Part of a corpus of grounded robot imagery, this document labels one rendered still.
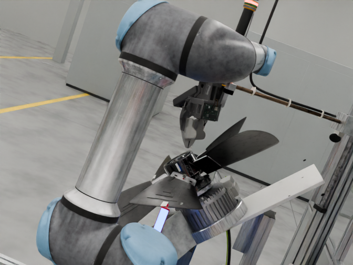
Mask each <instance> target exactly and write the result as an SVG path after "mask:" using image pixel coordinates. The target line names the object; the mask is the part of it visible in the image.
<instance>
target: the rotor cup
mask: <svg viewBox="0 0 353 265"><path fill-rule="evenodd" d="M191 154H192V155H193V157H194V158H195V160H197V159H196V157H195V155H194V153H193V151H191V150H189V151H186V152H184V153H182V154H180V155H178V156H176V157H174V158H173V159H171V160H170V161H168V162H167V163H165V164H164V169H165V170H166V172H167V174H168V176H171V174H172V173H173V172H178V173H180V174H182V175H183V174H186V176H187V177H190V178H192V179H194V180H196V184H195V187H196V191H198V190H200V189H201V188H203V187H204V186H206V185H207V184H208V183H209V182H210V181H211V179H212V178H211V177H210V175H202V176H201V174H200V171H201V169H199V168H198V167H197V166H195V165H194V164H193V162H194V159H193V157H192V155H191ZM178 157H180V158H179V159H177V158H178ZM176 159H177V160H176ZM175 164H178V166H179V168H180V170H181V171H179V170H178V169H177V167H176V165H175Z"/></svg>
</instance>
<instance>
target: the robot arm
mask: <svg viewBox="0 0 353 265"><path fill-rule="evenodd" d="M116 47H117V49H118V50H119V52H121V54H120V56H119V59H118V61H119V63H120V66H121V69H122V73H121V75H120V77H119V80H118V82H117V85H116V87H115V90H114V92H113V94H112V97H111V100H110V102H109V105H108V107H107V110H106V112H105V114H104V117H103V119H102V122H101V124H100V127H99V129H98V131H97V134H96V136H95V139H94V141H93V143H92V146H91V148H90V151H89V154H88V156H87V159H86V161H85V164H84V166H83V168H82V171H81V173H80V176H79V178H78V180H77V183H76V185H75V186H74V187H73V188H71V189H69V190H66V191H65V192H64V194H63V196H62V197H57V198H55V199H53V200H52V201H51V202H50V203H49V204H48V206H47V209H46V210H45V211H44V212H43V214H42V216H41V219H40V221H39V224H38V228H37V233H36V246H37V248H38V251H39V253H40V254H41V255H42V256H43V257H45V258H47V259H48V260H50V261H51V262H52V263H53V264H55V265H176V264H177V260H178V255H177V251H176V249H175V247H174V246H173V244H172V242H171V241H170V240H169V239H168V238H167V237H166V236H165V235H163V234H162V233H161V232H159V231H158V230H156V229H154V228H152V227H150V226H147V225H142V224H140V223H136V222H133V223H129V224H127V225H125V226H124V227H123V226H121V225H118V224H117V222H118V219H119V217H120V210H119V208H118V205H117V201H118V198H119V196H120V194H121V191H122V189H123V186H124V183H125V182H126V179H127V176H128V174H129V171H130V169H131V167H132V164H133V162H134V159H135V157H136V155H137V152H138V150H139V147H140V145H141V143H142V140H143V138H144V135H145V133H146V131H147V128H148V125H149V123H150V120H151V118H152V116H153V113H154V111H155V108H156V106H157V104H158V101H159V99H160V96H161V94H162V92H163V89H164V88H165V87H167V86H170V85H172V84H174V83H175V81H176V78H177V76H178V74H180V75H183V76H185V77H188V78H191V79H194V80H196V81H199V85H198V86H197V85H196V86H194V87H192V88H191V89H189V90H187V91H186V92H184V93H183V94H181V95H180V96H178V97H176V98H175V99H173V106H174V107H180V108H182V110H181V113H180V130H181V135H182V139H183V143H184V145H185V148H190V147H191V146H192V145H193V143H194V142H195V140H203V139H204V138H205V137H206V133H205V131H204V130H203V125H204V123H205V121H206V120H209V121H218V118H219V114H220V110H221V106H222V104H219V103H218V100H217V101H216V99H215V96H216V92H217V88H218V87H222V83H234V82H237V81H240V80H242V79H244V78H246V77H247V76H248V75H249V74H250V73H251V72H253V73H255V74H256V75H261V76H264V77H265V76H268V74H269V73H270V71H271V69H272V67H273V64H274V61H275V58H276V55H277V52H276V50H274V49H271V48H269V47H268V46H264V45H261V44H258V43H255V42H253V41H250V40H249V39H248V38H246V37H245V36H243V35H241V34H239V33H238V32H236V31H234V30H232V29H231V28H229V27H227V26H226V25H224V24H222V23H220V22H218V21H216V20H213V19H211V18H207V17H204V16H202V15H199V14H196V13H194V12H191V11H188V10H186V9H182V8H180V7H177V6H174V5H171V4H169V3H168V2H166V1H159V0H138V1H137V2H135V3H134V4H133V5H132V6H131V7H130V8H129V9H128V10H127V12H126V13H125V15H124V17H123V18H122V20H121V22H120V24H119V27H118V30H117V36H116ZM218 111H219V112H218ZM217 113H218V114H217ZM191 116H194V118H196V119H195V120H194V119H193V118H190V117H191Z"/></svg>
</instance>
